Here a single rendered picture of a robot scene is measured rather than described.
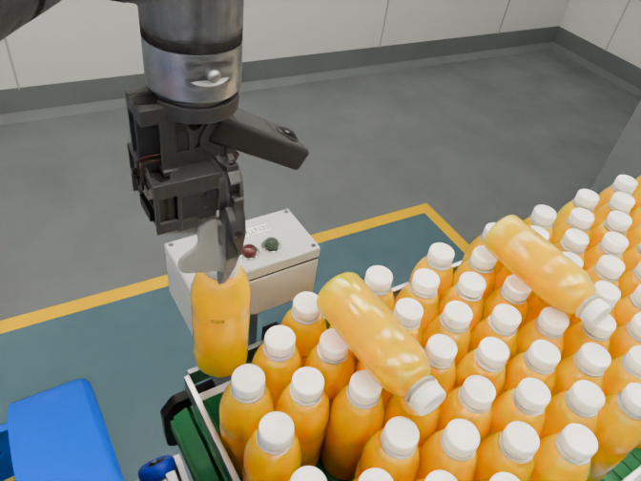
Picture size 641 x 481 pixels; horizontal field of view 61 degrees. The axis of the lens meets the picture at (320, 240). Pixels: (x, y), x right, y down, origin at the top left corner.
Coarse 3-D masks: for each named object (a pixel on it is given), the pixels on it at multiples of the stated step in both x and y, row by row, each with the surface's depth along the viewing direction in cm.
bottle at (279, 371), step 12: (264, 348) 68; (264, 360) 68; (276, 360) 67; (288, 360) 68; (300, 360) 71; (264, 372) 68; (276, 372) 68; (288, 372) 68; (276, 384) 69; (276, 396) 70
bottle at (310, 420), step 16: (288, 384) 67; (288, 400) 64; (320, 400) 65; (304, 416) 64; (320, 416) 65; (304, 432) 65; (320, 432) 67; (304, 448) 67; (320, 448) 71; (304, 464) 71
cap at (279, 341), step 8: (272, 328) 68; (280, 328) 68; (288, 328) 68; (264, 336) 67; (272, 336) 67; (280, 336) 67; (288, 336) 68; (264, 344) 67; (272, 344) 66; (280, 344) 67; (288, 344) 67; (272, 352) 67; (280, 352) 66; (288, 352) 67
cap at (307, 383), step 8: (304, 368) 64; (312, 368) 64; (296, 376) 63; (304, 376) 64; (312, 376) 64; (320, 376) 64; (296, 384) 63; (304, 384) 63; (312, 384) 63; (320, 384) 63; (296, 392) 62; (304, 392) 62; (312, 392) 62; (320, 392) 63; (304, 400) 63; (312, 400) 63
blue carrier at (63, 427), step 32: (64, 384) 49; (32, 416) 43; (64, 416) 42; (96, 416) 42; (0, 448) 54; (32, 448) 40; (64, 448) 40; (96, 448) 40; (0, 480) 55; (32, 480) 38; (64, 480) 38; (96, 480) 38
